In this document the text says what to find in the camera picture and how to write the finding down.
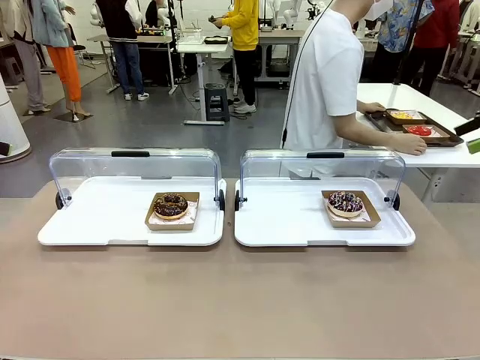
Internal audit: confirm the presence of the dark brown serving tray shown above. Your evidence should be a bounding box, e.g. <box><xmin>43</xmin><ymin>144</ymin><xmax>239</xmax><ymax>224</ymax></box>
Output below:
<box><xmin>365</xmin><ymin>108</ymin><xmax>465</xmax><ymax>149</ymax></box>

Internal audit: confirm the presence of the person's right forearm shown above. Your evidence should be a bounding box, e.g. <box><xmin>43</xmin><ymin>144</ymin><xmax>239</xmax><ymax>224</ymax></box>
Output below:
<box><xmin>335</xmin><ymin>114</ymin><xmax>406</xmax><ymax>153</ymax></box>

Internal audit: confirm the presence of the clear lid of chocolate donut tray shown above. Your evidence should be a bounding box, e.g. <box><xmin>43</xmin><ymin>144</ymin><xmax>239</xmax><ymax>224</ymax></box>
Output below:
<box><xmin>48</xmin><ymin>147</ymin><xmax>221</xmax><ymax>211</ymax></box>

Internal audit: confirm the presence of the person in red top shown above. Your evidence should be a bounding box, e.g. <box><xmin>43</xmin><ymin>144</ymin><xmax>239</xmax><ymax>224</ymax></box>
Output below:
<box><xmin>410</xmin><ymin>0</ymin><xmax>462</xmax><ymax>98</ymax></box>

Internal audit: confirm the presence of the white display tray with chocolate donut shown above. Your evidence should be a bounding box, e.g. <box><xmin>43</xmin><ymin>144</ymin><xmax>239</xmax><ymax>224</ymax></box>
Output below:
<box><xmin>37</xmin><ymin>176</ymin><xmax>227</xmax><ymax>248</ymax></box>

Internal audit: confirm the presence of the person in blue patterned shirt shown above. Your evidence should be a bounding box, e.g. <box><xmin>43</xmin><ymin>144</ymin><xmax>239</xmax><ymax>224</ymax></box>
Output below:
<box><xmin>376</xmin><ymin>0</ymin><xmax>436</xmax><ymax>84</ymax></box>

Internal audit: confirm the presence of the sprinkled chocolate donut in box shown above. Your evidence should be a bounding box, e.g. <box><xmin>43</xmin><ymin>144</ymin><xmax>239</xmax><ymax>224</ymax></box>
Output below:
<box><xmin>321</xmin><ymin>189</ymin><xmax>382</xmax><ymax>230</ymax></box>

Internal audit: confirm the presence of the person in black vest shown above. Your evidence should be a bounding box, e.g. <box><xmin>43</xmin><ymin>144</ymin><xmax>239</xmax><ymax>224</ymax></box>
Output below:
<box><xmin>95</xmin><ymin>0</ymin><xmax>150</xmax><ymax>103</ymax></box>

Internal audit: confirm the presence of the purple donut with white drizzle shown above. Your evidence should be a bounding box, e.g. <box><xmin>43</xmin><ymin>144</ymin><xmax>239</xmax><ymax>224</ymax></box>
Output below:
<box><xmin>328</xmin><ymin>190</ymin><xmax>364</xmax><ymax>218</ymax></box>

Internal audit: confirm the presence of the person in white shirt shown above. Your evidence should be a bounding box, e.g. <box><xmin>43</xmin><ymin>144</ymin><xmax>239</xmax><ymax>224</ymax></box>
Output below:
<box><xmin>280</xmin><ymin>0</ymin><xmax>395</xmax><ymax>177</ymax></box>

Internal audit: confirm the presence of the chocolate donut with nut crumbs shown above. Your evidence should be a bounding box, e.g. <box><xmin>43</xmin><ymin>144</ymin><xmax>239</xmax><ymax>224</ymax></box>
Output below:
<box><xmin>152</xmin><ymin>193</ymin><xmax>190</xmax><ymax>221</ymax></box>

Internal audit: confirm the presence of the printed paper under chocolate donut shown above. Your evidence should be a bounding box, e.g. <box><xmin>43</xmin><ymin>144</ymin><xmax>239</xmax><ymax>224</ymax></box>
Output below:
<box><xmin>149</xmin><ymin>200</ymin><xmax>199</xmax><ymax>223</ymax></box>

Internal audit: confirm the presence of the white display tray with purple donut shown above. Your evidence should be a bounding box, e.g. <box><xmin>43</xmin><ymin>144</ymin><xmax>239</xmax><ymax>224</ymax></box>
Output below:
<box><xmin>233</xmin><ymin>177</ymin><xmax>417</xmax><ymax>248</ymax></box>

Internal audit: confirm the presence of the clear lid of purple donut tray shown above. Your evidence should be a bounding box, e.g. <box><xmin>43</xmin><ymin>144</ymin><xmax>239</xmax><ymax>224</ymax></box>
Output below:
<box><xmin>239</xmin><ymin>148</ymin><xmax>407</xmax><ymax>209</ymax></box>

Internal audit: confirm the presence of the person in yellow hoodie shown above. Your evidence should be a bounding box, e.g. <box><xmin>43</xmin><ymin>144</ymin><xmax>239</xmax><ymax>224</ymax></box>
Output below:
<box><xmin>208</xmin><ymin>0</ymin><xmax>260</xmax><ymax>115</ymax></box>

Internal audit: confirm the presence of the person's right hand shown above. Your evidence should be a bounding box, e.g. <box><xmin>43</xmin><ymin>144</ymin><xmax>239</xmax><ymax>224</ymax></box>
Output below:
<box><xmin>397</xmin><ymin>133</ymin><xmax>429</xmax><ymax>157</ymax></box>

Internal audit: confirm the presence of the person's left hand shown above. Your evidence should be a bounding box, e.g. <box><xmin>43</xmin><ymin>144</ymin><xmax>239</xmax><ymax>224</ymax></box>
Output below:
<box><xmin>358</xmin><ymin>101</ymin><xmax>387</xmax><ymax>115</ymax></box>

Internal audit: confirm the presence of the large white table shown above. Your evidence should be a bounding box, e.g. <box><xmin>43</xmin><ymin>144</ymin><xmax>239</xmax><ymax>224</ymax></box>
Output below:
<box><xmin>348</xmin><ymin>82</ymin><xmax>480</xmax><ymax>206</ymax></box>

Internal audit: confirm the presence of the mannequin with grey trousers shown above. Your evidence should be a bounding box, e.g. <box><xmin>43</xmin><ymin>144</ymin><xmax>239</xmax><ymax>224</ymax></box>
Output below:
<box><xmin>0</xmin><ymin>0</ymin><xmax>52</xmax><ymax>116</ymax></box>

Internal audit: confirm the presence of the black slanted pole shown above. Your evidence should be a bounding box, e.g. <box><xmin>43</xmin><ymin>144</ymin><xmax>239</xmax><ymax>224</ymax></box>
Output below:
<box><xmin>391</xmin><ymin>0</ymin><xmax>427</xmax><ymax>88</ymax></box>

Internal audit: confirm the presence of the mannequin with orange trousers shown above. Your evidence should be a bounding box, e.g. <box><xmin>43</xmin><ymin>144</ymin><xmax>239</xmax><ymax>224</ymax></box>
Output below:
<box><xmin>31</xmin><ymin>0</ymin><xmax>93</xmax><ymax>123</ymax></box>

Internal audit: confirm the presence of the grey background desk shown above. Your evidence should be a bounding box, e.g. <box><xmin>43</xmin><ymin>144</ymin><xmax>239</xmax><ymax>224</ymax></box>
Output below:
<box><xmin>87</xmin><ymin>34</ymin><xmax>177</xmax><ymax>95</ymax></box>

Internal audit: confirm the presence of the white background desk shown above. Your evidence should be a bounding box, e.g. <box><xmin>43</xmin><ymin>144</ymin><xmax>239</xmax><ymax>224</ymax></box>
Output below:
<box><xmin>175</xmin><ymin>35</ymin><xmax>234</xmax><ymax>127</ymax></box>

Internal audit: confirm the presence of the grey step stool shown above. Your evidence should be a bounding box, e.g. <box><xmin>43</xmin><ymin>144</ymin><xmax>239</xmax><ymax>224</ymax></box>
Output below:
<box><xmin>204</xmin><ymin>82</ymin><xmax>230</xmax><ymax>123</ymax></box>

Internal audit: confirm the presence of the white round pedestal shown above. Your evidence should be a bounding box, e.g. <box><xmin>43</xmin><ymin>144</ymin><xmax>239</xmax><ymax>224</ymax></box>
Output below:
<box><xmin>0</xmin><ymin>73</ymin><xmax>32</xmax><ymax>165</ymax></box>

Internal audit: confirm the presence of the black handle of purple tray lid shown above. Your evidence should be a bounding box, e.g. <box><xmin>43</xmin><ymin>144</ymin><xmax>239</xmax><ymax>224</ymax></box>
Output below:
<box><xmin>306</xmin><ymin>151</ymin><xmax>345</xmax><ymax>160</ymax></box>

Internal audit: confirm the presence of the thin black hanging cable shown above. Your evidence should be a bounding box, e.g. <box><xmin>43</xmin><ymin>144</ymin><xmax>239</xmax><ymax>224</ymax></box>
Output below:
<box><xmin>281</xmin><ymin>0</ymin><xmax>335</xmax><ymax>149</ymax></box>

